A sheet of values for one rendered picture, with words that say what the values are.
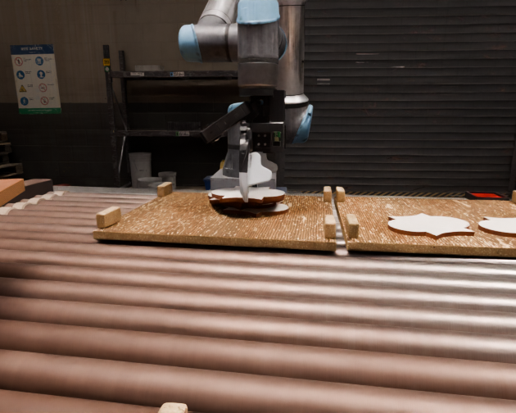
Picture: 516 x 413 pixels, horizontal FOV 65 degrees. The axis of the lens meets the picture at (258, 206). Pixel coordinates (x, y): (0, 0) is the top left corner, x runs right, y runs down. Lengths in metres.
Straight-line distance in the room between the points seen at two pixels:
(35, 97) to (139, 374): 6.18
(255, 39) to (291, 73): 0.46
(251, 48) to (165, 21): 5.08
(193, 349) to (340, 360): 0.13
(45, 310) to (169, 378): 0.21
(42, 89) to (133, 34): 1.50
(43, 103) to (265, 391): 6.19
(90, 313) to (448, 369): 0.36
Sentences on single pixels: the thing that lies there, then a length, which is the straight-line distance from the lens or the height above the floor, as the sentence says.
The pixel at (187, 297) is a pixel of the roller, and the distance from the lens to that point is 0.50.
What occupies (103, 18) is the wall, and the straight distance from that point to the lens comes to 6.10.
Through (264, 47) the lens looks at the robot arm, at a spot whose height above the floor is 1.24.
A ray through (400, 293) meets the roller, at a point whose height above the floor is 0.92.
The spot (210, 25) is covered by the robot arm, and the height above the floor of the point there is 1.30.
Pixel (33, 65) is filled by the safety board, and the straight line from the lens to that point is 6.49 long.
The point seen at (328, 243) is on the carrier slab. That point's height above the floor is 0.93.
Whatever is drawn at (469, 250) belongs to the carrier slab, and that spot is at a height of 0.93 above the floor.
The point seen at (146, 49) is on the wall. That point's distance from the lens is 5.85.
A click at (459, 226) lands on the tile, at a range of 0.76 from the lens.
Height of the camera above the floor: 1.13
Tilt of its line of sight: 13 degrees down
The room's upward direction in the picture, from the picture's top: straight up
